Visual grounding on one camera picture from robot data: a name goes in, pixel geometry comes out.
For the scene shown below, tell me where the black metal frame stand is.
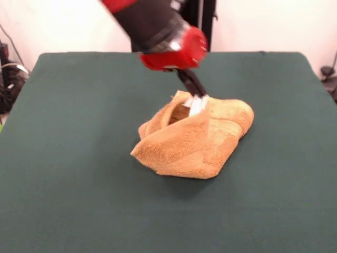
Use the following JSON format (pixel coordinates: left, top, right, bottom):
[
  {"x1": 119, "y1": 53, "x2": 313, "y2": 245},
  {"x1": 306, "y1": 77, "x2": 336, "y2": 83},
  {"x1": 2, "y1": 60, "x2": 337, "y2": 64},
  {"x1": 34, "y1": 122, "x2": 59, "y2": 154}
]
[{"x1": 130, "y1": 0, "x2": 219, "y2": 53}]

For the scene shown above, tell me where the black cable bundle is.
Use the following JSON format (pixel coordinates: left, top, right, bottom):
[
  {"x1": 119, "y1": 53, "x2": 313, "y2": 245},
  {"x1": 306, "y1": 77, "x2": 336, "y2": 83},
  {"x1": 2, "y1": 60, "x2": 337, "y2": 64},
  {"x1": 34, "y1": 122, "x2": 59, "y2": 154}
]
[{"x1": 0, "y1": 23, "x2": 29, "y2": 114}]

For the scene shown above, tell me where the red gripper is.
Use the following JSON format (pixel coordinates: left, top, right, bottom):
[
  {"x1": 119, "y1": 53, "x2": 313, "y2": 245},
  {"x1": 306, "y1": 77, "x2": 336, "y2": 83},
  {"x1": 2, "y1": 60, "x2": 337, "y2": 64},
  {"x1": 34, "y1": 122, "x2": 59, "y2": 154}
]
[{"x1": 139, "y1": 25, "x2": 209, "y2": 99}]

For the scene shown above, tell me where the black floor device with cable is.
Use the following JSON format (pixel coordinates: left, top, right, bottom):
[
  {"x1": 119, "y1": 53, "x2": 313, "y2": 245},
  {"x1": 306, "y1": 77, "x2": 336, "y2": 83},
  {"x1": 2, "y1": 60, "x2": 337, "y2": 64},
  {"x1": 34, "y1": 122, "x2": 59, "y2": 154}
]
[{"x1": 320, "y1": 50, "x2": 337, "y2": 104}]

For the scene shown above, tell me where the tan terry towel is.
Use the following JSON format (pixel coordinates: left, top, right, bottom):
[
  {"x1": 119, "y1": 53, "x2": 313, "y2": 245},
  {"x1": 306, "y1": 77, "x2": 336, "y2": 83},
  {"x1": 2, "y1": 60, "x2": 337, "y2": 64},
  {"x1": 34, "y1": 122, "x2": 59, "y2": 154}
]
[{"x1": 130, "y1": 89, "x2": 255, "y2": 180}]

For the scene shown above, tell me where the dark green table cloth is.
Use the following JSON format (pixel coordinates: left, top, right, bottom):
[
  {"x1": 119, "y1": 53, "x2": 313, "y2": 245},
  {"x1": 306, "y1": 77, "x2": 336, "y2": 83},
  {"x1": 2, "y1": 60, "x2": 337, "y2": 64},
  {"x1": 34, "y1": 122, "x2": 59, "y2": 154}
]
[{"x1": 0, "y1": 51, "x2": 337, "y2": 253}]

